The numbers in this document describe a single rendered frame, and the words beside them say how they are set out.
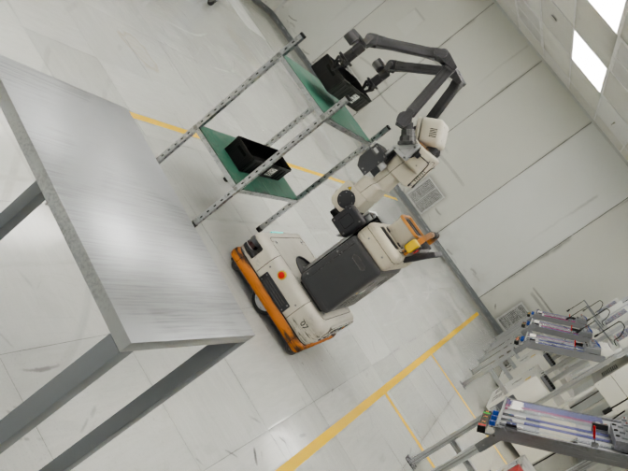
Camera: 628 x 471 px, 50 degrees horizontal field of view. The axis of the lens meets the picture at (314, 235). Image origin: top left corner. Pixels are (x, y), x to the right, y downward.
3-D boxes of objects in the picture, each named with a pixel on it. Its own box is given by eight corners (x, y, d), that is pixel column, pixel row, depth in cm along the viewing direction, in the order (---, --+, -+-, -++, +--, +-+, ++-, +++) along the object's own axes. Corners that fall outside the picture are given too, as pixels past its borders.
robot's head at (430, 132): (444, 152, 375) (449, 125, 375) (438, 147, 356) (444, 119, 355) (419, 148, 380) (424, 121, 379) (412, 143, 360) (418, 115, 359)
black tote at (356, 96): (327, 92, 358) (344, 78, 355) (310, 66, 361) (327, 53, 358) (356, 111, 412) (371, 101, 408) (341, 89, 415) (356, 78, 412)
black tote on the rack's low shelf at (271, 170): (239, 171, 376) (254, 159, 373) (222, 147, 379) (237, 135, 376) (278, 181, 430) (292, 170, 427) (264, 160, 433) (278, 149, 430)
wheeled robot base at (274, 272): (328, 341, 419) (360, 319, 412) (291, 357, 359) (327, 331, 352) (270, 252, 433) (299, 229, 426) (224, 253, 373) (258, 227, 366)
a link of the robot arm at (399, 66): (450, 75, 376) (458, 79, 386) (452, 64, 376) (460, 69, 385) (383, 67, 400) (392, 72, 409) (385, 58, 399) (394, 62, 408)
